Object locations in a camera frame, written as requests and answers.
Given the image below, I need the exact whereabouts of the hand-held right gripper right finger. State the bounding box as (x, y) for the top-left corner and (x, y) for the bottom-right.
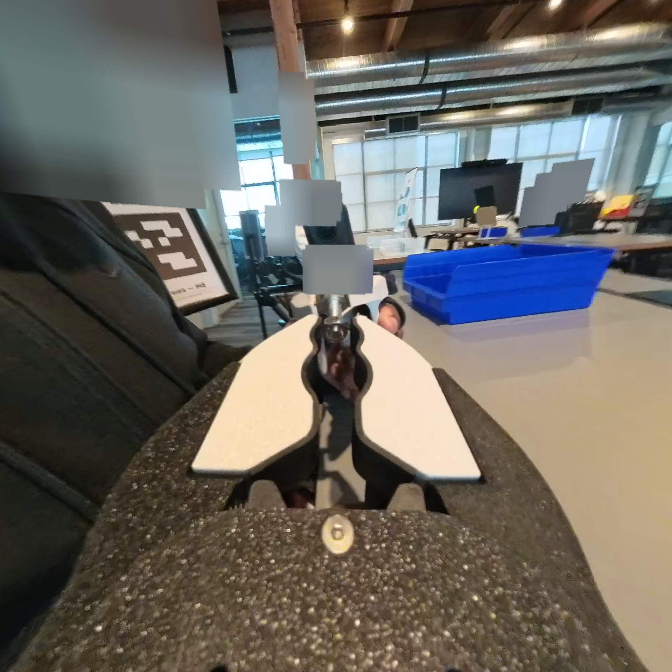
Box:
(355, 318), (482, 484)

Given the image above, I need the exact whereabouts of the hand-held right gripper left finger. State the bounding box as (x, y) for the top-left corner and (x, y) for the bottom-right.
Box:
(192, 315), (321, 478)

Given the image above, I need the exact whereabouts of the blue plastic bin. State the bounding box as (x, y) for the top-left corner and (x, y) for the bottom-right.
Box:
(402, 244), (615, 325)

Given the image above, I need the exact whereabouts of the steel bolt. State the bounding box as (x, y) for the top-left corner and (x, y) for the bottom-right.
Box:
(321, 297), (354, 349)

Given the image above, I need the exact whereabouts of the black framed marker sign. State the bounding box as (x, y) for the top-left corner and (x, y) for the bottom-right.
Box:
(100, 203), (240, 316)

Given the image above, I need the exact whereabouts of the metal ventilation duct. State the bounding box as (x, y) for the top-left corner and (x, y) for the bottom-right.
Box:
(305, 21), (672, 129)

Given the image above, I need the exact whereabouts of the black computer monitor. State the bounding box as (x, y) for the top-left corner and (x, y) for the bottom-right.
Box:
(438, 161), (524, 221)

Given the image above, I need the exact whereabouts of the person's left hand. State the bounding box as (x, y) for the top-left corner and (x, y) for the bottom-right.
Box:
(373, 297), (408, 339)

